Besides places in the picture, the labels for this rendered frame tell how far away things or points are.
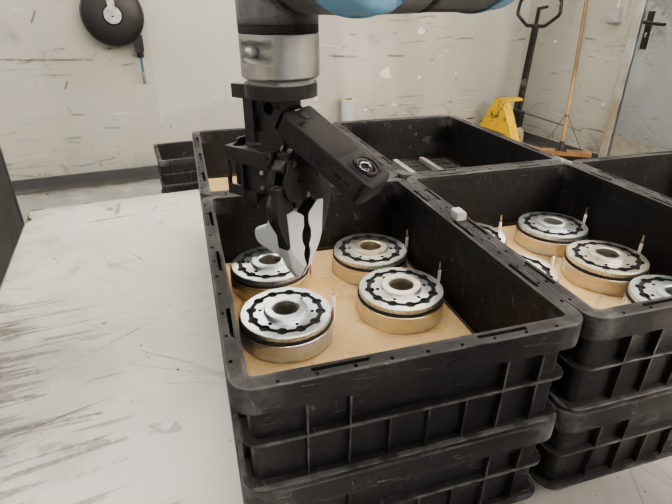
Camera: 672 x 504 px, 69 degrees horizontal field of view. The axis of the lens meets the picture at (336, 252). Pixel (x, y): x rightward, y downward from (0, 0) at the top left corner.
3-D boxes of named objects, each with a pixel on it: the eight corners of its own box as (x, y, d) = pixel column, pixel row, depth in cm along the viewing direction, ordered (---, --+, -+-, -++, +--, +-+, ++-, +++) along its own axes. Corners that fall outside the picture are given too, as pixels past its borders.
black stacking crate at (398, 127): (550, 225, 88) (564, 163, 83) (398, 246, 81) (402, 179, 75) (445, 163, 122) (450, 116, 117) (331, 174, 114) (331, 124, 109)
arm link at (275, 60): (334, 32, 47) (278, 36, 41) (334, 82, 49) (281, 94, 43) (274, 30, 50) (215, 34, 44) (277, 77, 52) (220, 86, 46)
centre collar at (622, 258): (636, 262, 65) (637, 258, 65) (605, 267, 64) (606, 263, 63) (607, 246, 69) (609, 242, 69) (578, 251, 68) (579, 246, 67)
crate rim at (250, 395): (587, 345, 42) (594, 321, 41) (232, 421, 34) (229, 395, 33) (401, 191, 76) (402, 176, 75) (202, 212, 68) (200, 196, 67)
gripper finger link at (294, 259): (268, 264, 59) (263, 192, 55) (308, 278, 56) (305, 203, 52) (250, 275, 57) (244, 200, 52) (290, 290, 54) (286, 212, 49)
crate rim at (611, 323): (833, 292, 49) (844, 271, 48) (588, 345, 42) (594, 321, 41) (563, 174, 84) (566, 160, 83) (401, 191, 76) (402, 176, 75)
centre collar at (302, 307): (312, 320, 53) (312, 315, 53) (266, 327, 52) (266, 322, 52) (303, 297, 57) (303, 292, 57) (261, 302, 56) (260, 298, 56)
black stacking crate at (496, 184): (790, 366, 54) (838, 276, 49) (564, 425, 46) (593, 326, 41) (552, 226, 88) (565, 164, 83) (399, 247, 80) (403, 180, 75)
